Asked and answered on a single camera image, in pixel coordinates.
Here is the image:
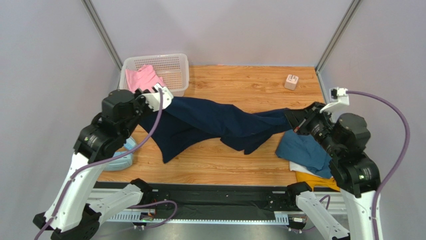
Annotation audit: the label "navy blue t shirt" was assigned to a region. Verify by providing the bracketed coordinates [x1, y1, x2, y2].
[151, 97, 292, 164]

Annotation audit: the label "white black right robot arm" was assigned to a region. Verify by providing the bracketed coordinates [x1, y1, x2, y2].
[285, 102, 381, 240]

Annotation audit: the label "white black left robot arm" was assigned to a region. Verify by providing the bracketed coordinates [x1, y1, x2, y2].
[33, 89, 153, 240]

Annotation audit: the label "pink t shirt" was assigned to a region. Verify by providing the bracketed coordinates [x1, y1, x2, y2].
[125, 64, 166, 93]

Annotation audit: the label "teal blue t shirt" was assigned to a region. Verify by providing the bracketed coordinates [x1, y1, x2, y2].
[275, 130, 332, 179]

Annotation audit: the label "small pink white box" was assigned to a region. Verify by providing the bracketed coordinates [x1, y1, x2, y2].
[284, 74, 299, 91]

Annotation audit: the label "white t shirt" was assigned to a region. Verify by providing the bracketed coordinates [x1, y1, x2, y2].
[289, 161, 317, 177]

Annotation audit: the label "white perforated plastic basket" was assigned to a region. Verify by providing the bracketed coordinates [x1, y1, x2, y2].
[118, 53, 190, 97]

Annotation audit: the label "yellow t shirt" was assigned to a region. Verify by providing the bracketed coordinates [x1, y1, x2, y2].
[295, 171, 340, 192]

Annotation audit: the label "light blue headphones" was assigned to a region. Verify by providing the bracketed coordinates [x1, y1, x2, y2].
[103, 137, 137, 172]

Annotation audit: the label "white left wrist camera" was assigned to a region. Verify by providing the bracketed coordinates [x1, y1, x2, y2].
[142, 83, 174, 112]

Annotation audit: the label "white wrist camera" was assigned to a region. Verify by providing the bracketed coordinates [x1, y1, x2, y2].
[142, 83, 174, 112]
[319, 87, 350, 114]

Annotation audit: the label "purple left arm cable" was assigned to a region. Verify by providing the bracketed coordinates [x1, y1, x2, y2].
[33, 87, 178, 240]

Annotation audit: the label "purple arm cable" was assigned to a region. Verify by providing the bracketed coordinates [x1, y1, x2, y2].
[299, 90, 411, 240]
[33, 87, 178, 240]

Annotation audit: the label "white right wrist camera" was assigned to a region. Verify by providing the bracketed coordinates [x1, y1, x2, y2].
[319, 87, 350, 114]

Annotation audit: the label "aluminium front rail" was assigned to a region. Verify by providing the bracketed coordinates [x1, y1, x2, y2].
[59, 187, 374, 240]

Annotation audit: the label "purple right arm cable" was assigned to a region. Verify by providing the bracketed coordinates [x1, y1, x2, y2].
[299, 90, 411, 240]

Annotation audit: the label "left corner aluminium post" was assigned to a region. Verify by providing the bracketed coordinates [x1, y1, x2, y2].
[81, 0, 123, 71]

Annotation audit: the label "corner aluminium post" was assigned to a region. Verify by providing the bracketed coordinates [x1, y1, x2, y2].
[315, 0, 363, 74]
[81, 0, 123, 71]

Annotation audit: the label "right corner aluminium post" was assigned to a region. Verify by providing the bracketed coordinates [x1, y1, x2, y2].
[315, 0, 363, 74]

